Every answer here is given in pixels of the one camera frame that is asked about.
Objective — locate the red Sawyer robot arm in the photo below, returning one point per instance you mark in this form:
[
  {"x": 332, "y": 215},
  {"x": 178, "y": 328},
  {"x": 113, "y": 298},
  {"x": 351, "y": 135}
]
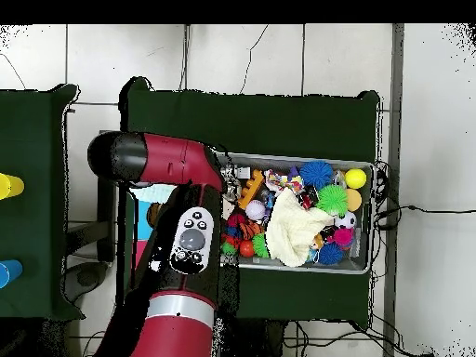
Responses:
[{"x": 167, "y": 160}]

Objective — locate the shallow metal mesh bin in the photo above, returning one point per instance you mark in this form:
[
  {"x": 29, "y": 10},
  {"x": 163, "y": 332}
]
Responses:
[{"x": 297, "y": 159}]

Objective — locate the wooden box with three holes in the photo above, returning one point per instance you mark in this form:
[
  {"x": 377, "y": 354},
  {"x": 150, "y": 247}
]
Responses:
[{"x": 144, "y": 223}]

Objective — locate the orange plastic comb block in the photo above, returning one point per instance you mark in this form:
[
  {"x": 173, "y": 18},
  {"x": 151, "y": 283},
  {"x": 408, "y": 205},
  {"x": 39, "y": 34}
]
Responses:
[{"x": 250, "y": 189}]

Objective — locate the white baseball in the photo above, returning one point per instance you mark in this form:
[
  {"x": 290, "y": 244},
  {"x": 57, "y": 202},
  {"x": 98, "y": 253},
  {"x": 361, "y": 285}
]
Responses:
[{"x": 255, "y": 210}]

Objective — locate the colourful patterned cloth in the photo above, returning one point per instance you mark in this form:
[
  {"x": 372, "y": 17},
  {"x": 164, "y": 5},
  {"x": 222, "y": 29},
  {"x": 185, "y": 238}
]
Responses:
[{"x": 277, "y": 181}]

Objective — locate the cream waffle cloth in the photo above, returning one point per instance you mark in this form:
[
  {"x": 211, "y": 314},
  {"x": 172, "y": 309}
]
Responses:
[{"x": 293, "y": 230}]

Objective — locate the large blue spiky ball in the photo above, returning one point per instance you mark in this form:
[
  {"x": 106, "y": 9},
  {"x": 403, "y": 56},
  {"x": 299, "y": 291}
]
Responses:
[{"x": 316, "y": 174}]

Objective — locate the dark green tablecloth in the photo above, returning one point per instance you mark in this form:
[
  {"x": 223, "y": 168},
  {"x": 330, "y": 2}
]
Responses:
[
  {"x": 33, "y": 130},
  {"x": 290, "y": 122}
]

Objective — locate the large green spiky ball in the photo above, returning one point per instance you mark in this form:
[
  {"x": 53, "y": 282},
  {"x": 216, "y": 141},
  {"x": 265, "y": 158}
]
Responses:
[{"x": 332, "y": 200}]

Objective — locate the small soccer ball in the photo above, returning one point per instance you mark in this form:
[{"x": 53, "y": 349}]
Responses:
[{"x": 346, "y": 221}]

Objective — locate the pink spiky ball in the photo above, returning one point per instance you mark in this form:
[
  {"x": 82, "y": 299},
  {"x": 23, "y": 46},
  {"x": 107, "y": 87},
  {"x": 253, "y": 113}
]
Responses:
[{"x": 343, "y": 236}]

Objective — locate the pale orange ball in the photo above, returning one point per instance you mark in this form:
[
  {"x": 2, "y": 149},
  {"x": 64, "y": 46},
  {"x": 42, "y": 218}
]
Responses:
[{"x": 356, "y": 200}]

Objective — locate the plain yellow ball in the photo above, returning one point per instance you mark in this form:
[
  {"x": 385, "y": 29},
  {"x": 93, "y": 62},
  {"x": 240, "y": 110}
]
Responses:
[{"x": 355, "y": 178}]

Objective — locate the black upright panel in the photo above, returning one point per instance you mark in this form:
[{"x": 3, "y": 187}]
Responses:
[{"x": 107, "y": 223}]

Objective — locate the grey round floor base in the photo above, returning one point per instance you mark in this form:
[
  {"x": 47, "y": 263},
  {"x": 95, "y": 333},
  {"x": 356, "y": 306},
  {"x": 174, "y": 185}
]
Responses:
[{"x": 87, "y": 277}]

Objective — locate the yellow plastic cup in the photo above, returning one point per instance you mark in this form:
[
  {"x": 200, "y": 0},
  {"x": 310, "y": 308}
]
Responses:
[{"x": 13, "y": 186}]

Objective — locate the blue plastic cup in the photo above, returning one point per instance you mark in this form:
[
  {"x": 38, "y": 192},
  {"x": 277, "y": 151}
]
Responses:
[{"x": 11, "y": 272}]

